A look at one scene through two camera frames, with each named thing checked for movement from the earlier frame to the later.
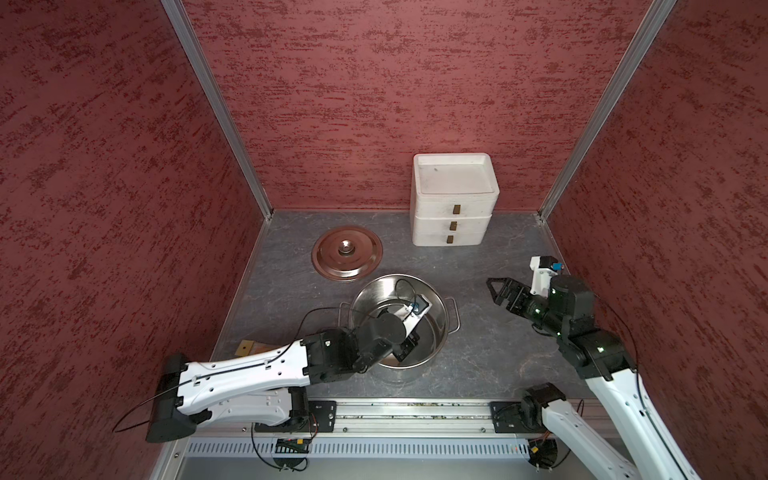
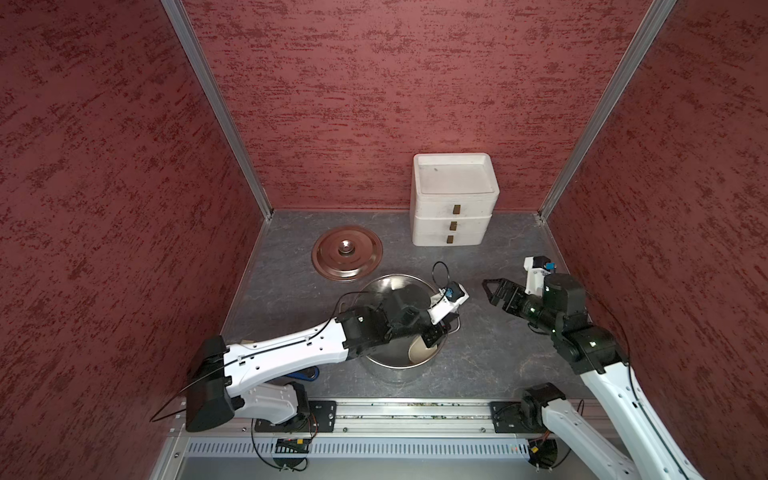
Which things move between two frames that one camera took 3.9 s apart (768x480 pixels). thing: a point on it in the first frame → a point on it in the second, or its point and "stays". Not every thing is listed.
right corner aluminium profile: (642, 40) stays
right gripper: (515, 289) stays
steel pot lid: (346, 253) stays
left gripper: (405, 346) → (437, 330)
